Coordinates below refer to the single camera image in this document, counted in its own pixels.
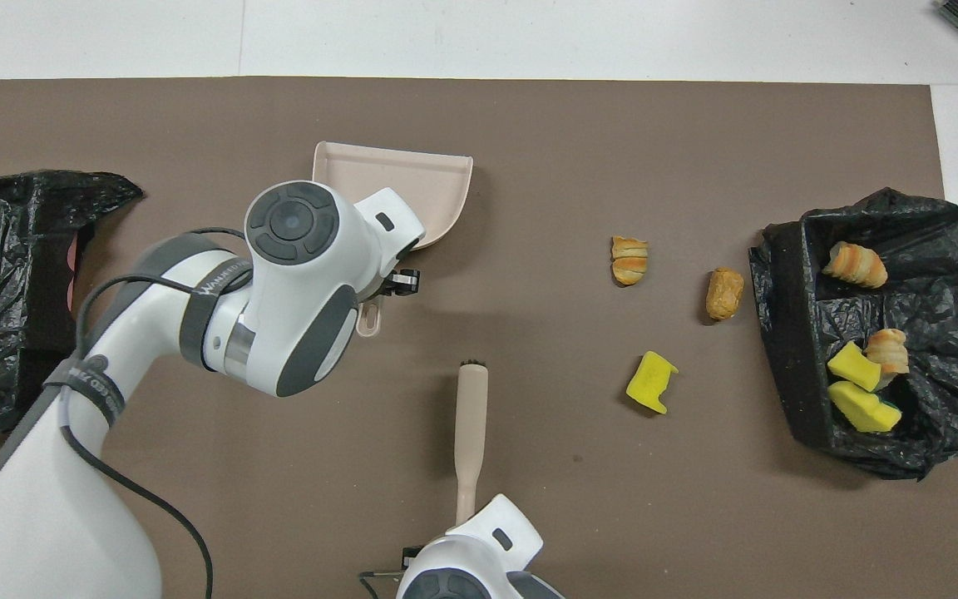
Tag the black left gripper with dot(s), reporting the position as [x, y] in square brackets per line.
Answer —
[384, 291]

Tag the pale bread piece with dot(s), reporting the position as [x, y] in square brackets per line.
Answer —
[857, 264]
[891, 349]

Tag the yellow sponge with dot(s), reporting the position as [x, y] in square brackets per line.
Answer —
[861, 408]
[652, 383]
[853, 366]

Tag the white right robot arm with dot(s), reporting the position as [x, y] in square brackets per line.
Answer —
[487, 549]

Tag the pink bin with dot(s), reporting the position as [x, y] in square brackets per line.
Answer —
[72, 258]

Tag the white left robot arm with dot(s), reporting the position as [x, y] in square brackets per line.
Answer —
[304, 283]

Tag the brown bread roll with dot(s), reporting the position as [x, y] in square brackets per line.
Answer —
[725, 293]

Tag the beige brush black bristles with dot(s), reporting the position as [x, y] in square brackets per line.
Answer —
[471, 416]

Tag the black bag over pink bin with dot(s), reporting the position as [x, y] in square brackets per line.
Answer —
[5, 291]

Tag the striped croissant piece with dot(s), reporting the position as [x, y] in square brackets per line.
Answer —
[630, 260]

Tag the brown table mat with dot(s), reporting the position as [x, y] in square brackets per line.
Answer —
[612, 150]

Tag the black bag lined bin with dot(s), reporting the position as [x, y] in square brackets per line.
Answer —
[936, 299]

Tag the beige plastic dustpan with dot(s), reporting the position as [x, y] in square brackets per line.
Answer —
[396, 187]

